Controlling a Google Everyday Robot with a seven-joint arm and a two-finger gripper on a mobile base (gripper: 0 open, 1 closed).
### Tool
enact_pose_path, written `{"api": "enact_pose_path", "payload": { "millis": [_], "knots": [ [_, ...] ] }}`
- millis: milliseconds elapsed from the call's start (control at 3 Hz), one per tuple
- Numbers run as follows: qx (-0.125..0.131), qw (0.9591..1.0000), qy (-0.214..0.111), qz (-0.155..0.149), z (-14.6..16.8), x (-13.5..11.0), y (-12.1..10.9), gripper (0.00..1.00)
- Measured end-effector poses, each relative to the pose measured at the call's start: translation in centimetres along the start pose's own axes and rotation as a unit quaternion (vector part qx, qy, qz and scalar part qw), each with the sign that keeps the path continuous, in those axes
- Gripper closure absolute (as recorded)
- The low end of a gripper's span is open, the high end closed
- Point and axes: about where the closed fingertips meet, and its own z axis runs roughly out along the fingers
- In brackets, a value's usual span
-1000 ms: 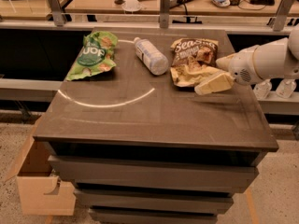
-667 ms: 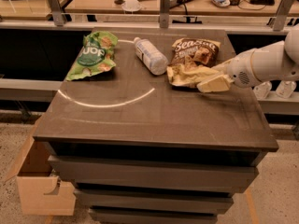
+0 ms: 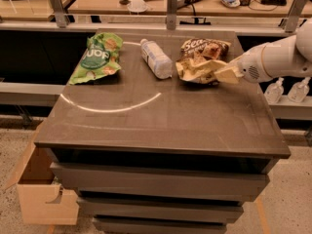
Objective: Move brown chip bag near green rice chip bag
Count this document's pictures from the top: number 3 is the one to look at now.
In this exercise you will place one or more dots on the clear plastic water bottle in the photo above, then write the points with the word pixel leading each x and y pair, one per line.
pixel 160 64

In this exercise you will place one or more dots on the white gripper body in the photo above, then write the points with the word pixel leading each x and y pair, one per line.
pixel 252 66

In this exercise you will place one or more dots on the right sanitizer bottle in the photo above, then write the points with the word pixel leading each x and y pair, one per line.
pixel 299 90

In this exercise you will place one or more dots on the right metal rail bracket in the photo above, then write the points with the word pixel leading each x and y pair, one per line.
pixel 290 22

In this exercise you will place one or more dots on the green rice chip bag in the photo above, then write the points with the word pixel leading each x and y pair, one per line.
pixel 100 59

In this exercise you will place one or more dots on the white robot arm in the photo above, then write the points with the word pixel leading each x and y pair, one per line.
pixel 291 56

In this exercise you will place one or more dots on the middle metal rail bracket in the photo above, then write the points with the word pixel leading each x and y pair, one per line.
pixel 171 14

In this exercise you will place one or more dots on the sanitizer bottle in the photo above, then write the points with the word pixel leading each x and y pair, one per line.
pixel 299 90
pixel 274 91

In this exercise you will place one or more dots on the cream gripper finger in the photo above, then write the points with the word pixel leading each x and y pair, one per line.
pixel 233 62
pixel 229 74

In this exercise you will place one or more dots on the clear plastic cup lid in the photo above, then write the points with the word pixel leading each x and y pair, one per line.
pixel 137 6

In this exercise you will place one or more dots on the grey drawer cabinet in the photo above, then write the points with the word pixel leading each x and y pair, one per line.
pixel 151 156

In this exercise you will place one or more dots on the left sanitizer bottle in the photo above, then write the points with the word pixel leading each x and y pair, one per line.
pixel 274 91

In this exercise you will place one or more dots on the metal rail bracket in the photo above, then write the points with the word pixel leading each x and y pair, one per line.
pixel 290 22
pixel 61 17
pixel 171 14

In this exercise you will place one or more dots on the left metal rail bracket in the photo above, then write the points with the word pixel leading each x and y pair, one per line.
pixel 61 17

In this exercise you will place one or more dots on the cardboard box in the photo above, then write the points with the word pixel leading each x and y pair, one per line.
pixel 42 200

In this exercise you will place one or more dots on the brown chip bag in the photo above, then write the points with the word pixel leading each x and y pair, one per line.
pixel 200 58

